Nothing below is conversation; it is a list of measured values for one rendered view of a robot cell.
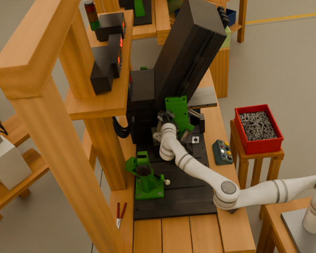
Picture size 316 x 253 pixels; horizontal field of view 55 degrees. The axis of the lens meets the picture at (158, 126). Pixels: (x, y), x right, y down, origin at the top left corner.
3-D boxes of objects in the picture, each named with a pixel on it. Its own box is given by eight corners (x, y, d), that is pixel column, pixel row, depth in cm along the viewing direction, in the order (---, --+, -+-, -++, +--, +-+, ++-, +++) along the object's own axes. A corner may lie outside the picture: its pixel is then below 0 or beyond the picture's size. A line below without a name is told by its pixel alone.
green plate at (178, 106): (188, 123, 176) (185, 89, 166) (189, 130, 169) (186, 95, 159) (168, 125, 177) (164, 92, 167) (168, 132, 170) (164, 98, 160)
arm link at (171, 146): (172, 133, 136) (195, 150, 130) (166, 148, 141) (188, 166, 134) (162, 136, 131) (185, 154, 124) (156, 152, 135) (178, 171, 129)
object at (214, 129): (208, 80, 254) (208, 64, 243) (253, 263, 146) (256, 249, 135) (191, 81, 255) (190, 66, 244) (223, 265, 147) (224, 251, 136)
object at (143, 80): (160, 109, 211) (154, 68, 187) (162, 141, 189) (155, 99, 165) (134, 112, 212) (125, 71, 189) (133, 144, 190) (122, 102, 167)
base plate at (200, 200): (193, 83, 231) (193, 81, 230) (217, 214, 152) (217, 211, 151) (138, 89, 234) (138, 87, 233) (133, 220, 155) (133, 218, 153)
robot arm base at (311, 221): (315, 213, 146) (324, 193, 134) (328, 230, 139) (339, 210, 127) (298, 219, 145) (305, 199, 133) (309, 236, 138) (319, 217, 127)
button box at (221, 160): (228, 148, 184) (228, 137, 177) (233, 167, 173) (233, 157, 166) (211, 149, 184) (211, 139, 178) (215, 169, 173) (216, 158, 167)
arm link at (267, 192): (215, 213, 120) (277, 208, 122) (218, 201, 113) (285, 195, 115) (210, 193, 126) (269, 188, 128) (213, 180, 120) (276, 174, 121)
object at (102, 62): (115, 70, 132) (111, 55, 127) (112, 91, 121) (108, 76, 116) (99, 72, 132) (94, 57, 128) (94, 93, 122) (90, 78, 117)
